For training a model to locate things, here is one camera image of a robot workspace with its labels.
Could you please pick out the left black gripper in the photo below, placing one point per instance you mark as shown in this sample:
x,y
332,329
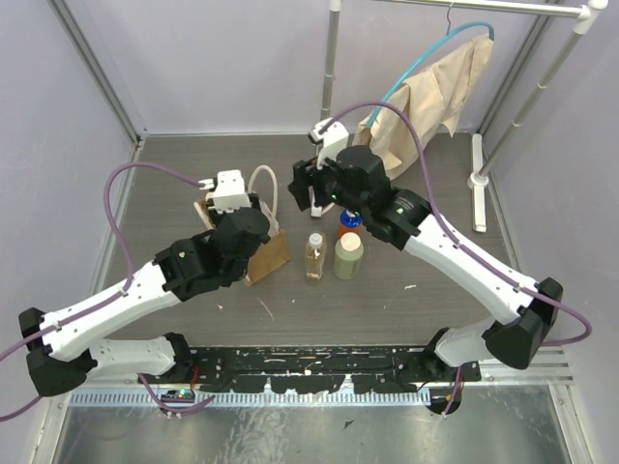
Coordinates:
x,y
213,209

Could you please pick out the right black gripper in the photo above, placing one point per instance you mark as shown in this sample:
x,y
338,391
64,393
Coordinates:
x,y
300,185

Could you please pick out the watermelon print canvas bag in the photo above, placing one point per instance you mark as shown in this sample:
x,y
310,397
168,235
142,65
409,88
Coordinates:
x,y
270,256

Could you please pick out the orange bottle blue pump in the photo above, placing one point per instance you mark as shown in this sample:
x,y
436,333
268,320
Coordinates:
x,y
349,223

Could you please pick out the clear bottle white cap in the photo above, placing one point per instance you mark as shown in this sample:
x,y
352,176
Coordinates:
x,y
315,254

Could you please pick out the olive green lotion bottle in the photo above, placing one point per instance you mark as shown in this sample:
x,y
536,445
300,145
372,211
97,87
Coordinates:
x,y
349,251

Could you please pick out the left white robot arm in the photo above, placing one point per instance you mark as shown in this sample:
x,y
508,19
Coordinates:
x,y
70,346

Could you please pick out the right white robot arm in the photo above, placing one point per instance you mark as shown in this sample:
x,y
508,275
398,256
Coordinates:
x,y
522,310

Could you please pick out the beige shirt on hanger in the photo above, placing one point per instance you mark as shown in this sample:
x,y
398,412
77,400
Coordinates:
x,y
389,138

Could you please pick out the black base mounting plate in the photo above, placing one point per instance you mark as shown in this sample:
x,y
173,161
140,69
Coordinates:
x,y
304,370

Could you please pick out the teal clothes hanger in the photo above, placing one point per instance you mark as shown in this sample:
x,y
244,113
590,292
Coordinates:
x,y
411,72

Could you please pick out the metal clothes rack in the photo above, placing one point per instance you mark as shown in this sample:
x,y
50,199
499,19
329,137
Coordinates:
x,y
478,181

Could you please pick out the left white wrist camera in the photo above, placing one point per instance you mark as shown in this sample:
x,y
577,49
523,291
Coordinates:
x,y
226,192

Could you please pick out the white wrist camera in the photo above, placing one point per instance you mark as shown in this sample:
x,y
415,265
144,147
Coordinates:
x,y
226,192
330,137

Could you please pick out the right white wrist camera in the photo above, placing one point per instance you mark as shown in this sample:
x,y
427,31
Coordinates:
x,y
330,137

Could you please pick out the aluminium frame post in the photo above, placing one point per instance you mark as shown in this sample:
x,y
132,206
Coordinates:
x,y
89,43

